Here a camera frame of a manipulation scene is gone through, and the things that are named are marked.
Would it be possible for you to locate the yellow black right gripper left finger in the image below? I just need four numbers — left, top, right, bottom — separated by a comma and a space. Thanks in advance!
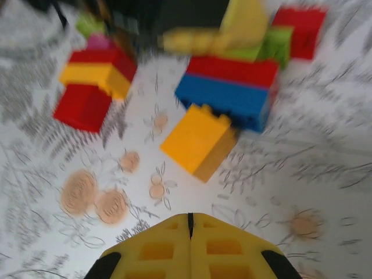
86, 213, 192, 279

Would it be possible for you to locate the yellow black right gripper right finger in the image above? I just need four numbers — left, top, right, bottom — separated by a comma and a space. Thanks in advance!
190, 212, 301, 279

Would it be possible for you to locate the long green lego brick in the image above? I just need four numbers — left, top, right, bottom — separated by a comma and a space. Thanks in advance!
223, 46, 265, 62

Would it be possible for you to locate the small green lego brick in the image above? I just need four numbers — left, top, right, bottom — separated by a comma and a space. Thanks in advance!
257, 25, 294, 70
75, 12, 107, 39

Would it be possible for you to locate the long red lego brick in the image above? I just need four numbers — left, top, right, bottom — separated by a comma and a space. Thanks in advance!
185, 55, 281, 90
68, 47, 138, 88

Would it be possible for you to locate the small red lego brick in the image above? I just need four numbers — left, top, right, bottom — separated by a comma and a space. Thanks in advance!
271, 6, 329, 61
53, 83, 113, 134

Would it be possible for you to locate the long blue lego brick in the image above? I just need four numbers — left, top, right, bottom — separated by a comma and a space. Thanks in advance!
174, 73, 273, 133

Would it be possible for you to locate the magenta lego brick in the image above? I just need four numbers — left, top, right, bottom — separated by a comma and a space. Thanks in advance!
86, 33, 117, 52

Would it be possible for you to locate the orange lego brick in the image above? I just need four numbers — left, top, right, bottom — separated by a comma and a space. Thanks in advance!
59, 62, 132, 101
159, 103, 238, 184

